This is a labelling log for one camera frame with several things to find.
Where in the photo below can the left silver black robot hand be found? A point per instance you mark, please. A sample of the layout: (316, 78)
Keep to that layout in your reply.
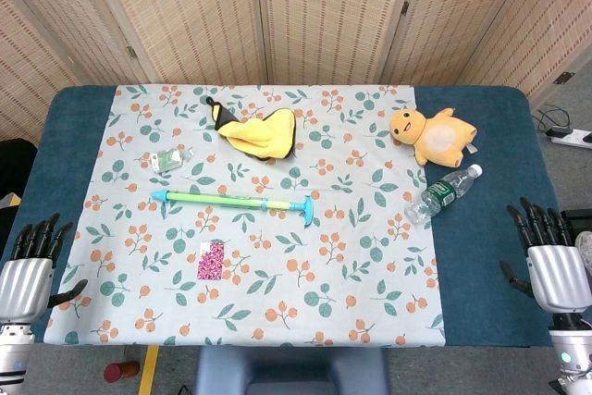
(25, 284)

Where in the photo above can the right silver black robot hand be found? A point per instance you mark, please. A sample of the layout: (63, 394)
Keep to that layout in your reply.
(562, 279)

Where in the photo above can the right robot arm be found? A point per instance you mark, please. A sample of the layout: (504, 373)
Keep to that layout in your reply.
(573, 353)

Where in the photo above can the white mesh sneaker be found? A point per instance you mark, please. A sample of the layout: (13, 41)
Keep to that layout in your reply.
(585, 244)

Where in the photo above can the black box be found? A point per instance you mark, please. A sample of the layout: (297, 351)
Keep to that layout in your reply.
(578, 221)

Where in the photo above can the dark blue table cover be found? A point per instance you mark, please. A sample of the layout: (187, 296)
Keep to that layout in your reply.
(485, 251)

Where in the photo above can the black bulky chair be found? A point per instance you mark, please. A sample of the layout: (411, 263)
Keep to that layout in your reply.
(14, 168)

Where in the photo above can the white power strip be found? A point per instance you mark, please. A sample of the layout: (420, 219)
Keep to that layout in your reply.
(571, 138)

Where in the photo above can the clear plastic water bottle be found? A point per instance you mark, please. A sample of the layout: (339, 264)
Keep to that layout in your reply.
(439, 192)

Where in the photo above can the yellow plush toy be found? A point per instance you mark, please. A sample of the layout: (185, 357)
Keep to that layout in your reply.
(439, 136)

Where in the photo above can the black screen hinge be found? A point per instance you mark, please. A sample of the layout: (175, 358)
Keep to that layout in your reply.
(565, 77)

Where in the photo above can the green blue water pump toy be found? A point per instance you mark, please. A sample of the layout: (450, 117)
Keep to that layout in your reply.
(217, 200)

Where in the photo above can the brass screen hinge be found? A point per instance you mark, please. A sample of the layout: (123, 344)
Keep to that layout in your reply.
(131, 51)
(405, 8)

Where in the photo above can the floral printed tablecloth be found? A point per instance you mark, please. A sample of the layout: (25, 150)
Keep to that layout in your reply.
(287, 275)

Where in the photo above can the grey blue robot torso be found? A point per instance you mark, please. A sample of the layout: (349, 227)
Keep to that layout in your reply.
(291, 369)

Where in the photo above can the yellow black cloth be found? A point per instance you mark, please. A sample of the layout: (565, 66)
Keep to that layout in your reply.
(263, 136)

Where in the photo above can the woven folding screen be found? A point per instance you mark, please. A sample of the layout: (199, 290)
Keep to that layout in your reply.
(194, 16)

